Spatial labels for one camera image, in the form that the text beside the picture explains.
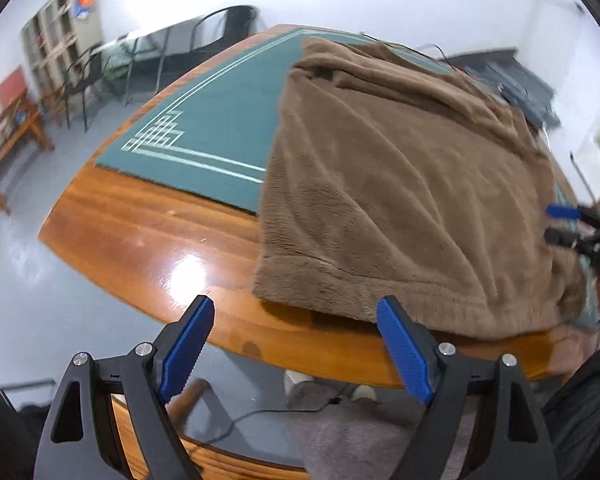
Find black thin cable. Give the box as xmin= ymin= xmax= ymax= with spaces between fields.
xmin=360 ymin=31 xmax=451 ymax=68

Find black metal chair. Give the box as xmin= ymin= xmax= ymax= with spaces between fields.
xmin=60 ymin=41 xmax=109 ymax=131
xmin=189 ymin=4 xmax=260 ymax=55

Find glass side table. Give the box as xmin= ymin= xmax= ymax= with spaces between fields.
xmin=102 ymin=22 xmax=195 ymax=105

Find green table mat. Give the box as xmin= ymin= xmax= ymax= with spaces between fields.
xmin=94 ymin=27 xmax=462 ymax=214

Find red board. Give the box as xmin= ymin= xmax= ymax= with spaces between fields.
xmin=0 ymin=66 xmax=28 ymax=110

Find brown fleece sweater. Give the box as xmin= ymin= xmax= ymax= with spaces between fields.
xmin=252 ymin=37 xmax=586 ymax=339

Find beige glass cabinet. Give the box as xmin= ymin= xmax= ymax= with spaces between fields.
xmin=20 ymin=0 xmax=104 ymax=93

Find grey trousers leg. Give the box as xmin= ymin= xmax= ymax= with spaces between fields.
xmin=284 ymin=381 xmax=477 ymax=480

